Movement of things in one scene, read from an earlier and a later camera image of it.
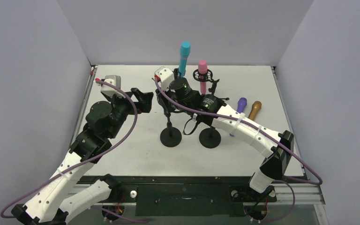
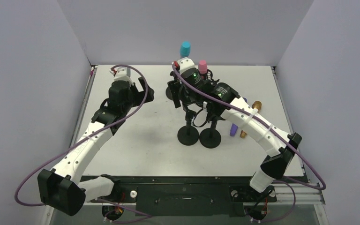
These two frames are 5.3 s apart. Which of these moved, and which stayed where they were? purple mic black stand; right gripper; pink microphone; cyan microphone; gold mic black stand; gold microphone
Moved: gold mic black stand; right gripper
Stayed: gold microphone; pink microphone; purple mic black stand; cyan microphone
